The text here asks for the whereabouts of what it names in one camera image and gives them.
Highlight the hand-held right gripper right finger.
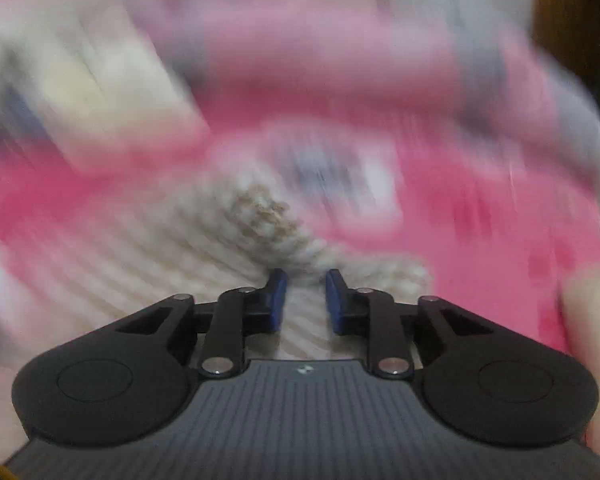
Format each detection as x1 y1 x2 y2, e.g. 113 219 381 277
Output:
326 268 496 380

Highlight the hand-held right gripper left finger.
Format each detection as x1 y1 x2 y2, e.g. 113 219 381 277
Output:
115 268 288 380

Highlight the beige checked knit sweater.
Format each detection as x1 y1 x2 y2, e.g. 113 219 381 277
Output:
0 179 433 363

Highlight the pink floral bed blanket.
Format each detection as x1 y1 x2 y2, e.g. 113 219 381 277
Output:
0 105 600 376

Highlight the pink grey floral quilt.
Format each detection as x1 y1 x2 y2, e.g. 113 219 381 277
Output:
130 0 600 173

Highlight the folded beige garment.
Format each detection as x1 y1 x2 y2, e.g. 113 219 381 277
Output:
559 264 600 457

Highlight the cream fleece garment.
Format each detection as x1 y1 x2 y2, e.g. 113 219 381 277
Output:
0 25 203 173

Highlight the brown wooden door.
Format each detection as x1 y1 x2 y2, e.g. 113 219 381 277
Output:
531 0 600 113

